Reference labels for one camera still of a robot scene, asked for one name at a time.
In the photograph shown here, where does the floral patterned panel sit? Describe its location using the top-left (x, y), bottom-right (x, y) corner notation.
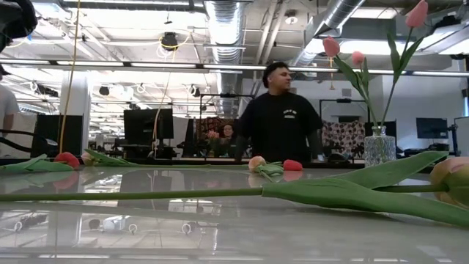
top-left (322, 120), bottom-right (366, 157)

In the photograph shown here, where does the red artificial tulip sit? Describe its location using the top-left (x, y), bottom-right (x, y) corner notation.
top-left (282, 158), bottom-right (304, 172)
top-left (0, 151), bottom-right (81, 175)

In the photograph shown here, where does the black monitor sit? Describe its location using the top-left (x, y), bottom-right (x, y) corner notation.
top-left (416, 117), bottom-right (448, 139)
top-left (31, 114), bottom-right (84, 158)
top-left (123, 108), bottom-right (174, 146)

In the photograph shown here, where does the clear glass vase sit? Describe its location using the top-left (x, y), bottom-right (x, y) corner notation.
top-left (363, 125), bottom-right (397, 168)

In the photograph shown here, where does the long ceiling light strip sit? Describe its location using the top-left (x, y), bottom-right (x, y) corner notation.
top-left (0, 58), bottom-right (469, 78)

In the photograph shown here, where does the hanging yellow cable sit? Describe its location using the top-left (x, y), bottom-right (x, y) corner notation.
top-left (58, 0), bottom-right (81, 154)
top-left (152, 34), bottom-right (191, 150)

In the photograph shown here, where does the person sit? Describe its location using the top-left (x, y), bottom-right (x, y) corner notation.
top-left (234, 61), bottom-right (325, 166)
top-left (219, 122), bottom-right (237, 147)
top-left (0, 65), bottom-right (21, 139)

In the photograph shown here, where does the thick black cable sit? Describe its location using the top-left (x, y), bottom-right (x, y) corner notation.
top-left (0, 128), bottom-right (59, 155)

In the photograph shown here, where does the black round ceiling device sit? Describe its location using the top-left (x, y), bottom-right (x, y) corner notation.
top-left (160, 32), bottom-right (179, 51)

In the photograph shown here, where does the silver ceiling duct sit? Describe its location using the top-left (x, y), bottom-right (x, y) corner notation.
top-left (203, 0), bottom-right (254, 114)
top-left (289, 0), bottom-right (367, 70)

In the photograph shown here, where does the pink artificial tulip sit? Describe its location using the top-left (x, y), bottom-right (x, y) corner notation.
top-left (80, 148), bottom-right (252, 169)
top-left (351, 50), bottom-right (378, 129)
top-left (322, 35), bottom-right (378, 129)
top-left (380, 0), bottom-right (429, 128)
top-left (248, 155), bottom-right (286, 183)
top-left (0, 150), bottom-right (469, 228)

